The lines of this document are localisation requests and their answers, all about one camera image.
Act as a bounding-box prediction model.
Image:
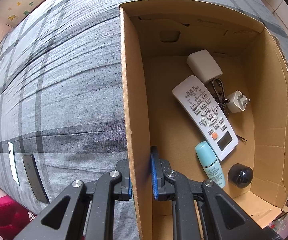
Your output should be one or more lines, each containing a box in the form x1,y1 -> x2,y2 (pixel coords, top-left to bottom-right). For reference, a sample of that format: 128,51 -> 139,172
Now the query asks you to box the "large white power adapter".
187,49 -> 222,84

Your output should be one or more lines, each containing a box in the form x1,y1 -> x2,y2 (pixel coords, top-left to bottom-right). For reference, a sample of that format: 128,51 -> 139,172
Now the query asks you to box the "black round earbud case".
228,163 -> 253,189

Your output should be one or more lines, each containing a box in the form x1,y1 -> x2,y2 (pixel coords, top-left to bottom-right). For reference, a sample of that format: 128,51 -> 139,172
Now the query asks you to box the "light blue lotion bottle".
195,141 -> 226,189

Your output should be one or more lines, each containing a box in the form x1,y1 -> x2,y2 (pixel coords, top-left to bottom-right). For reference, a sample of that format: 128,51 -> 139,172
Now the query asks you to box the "grey plaid bed cover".
0,0 -> 288,240

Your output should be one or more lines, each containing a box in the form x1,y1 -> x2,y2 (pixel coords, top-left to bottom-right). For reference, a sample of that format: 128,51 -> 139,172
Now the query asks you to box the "white remote control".
172,75 -> 238,161

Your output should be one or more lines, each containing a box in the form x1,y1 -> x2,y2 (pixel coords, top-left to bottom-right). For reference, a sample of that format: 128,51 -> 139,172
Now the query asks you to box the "white smartphone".
7,141 -> 20,186

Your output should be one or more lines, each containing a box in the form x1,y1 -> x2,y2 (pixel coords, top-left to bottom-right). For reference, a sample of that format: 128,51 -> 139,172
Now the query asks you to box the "brown cardboard box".
120,0 -> 288,239

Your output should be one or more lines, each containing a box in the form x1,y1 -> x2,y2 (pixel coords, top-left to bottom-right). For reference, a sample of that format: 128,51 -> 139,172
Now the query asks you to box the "black smartphone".
23,154 -> 49,204

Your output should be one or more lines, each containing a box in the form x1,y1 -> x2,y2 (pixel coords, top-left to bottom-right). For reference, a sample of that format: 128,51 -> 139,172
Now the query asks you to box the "red mattress sheet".
0,196 -> 30,239

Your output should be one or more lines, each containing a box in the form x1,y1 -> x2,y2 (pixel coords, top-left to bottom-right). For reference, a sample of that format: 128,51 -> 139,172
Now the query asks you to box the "small white charger cube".
227,90 -> 250,113

